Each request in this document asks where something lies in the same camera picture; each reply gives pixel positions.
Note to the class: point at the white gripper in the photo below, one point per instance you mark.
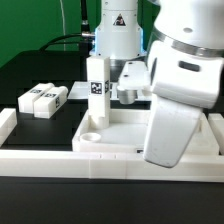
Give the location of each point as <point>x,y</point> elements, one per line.
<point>171,124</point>

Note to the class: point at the white desk tabletop panel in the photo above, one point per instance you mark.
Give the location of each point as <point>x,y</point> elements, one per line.
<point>126,134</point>

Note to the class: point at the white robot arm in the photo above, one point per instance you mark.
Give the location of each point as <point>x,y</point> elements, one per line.
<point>181,68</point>

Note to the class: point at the white marker sheet with tags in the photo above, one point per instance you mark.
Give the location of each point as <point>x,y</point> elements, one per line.
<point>79,91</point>

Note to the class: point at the white U-shaped obstacle fence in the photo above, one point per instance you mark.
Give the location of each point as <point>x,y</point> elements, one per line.
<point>97,165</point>

